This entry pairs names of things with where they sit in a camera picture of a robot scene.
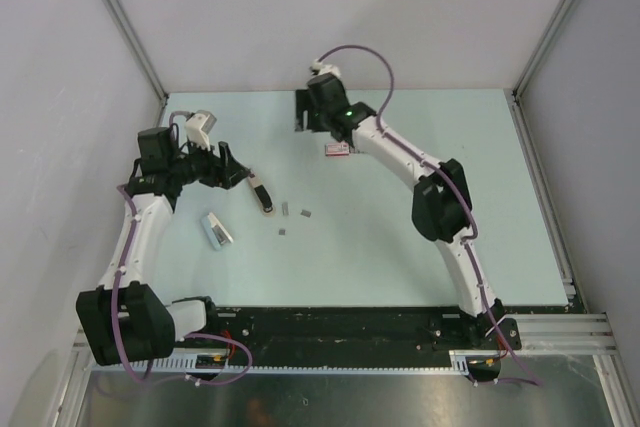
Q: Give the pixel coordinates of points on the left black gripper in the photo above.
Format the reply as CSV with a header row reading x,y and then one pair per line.
x,y
224,172

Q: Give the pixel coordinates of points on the red staple box with tray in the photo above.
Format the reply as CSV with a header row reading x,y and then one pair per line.
x,y
340,150

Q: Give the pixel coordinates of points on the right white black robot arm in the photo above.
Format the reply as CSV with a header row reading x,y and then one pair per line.
x,y
441,209

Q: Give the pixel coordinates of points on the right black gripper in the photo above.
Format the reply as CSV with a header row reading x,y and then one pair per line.
x,y
304,102

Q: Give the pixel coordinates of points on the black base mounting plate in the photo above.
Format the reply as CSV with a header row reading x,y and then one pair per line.
x,y
347,355

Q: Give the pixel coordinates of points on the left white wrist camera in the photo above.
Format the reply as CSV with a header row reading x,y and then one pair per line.
x,y
197,128

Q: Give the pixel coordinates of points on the black silver stapler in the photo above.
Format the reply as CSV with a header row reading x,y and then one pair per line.
x,y
262,195

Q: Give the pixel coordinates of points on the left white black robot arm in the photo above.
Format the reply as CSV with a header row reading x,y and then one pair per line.
x,y
123,318

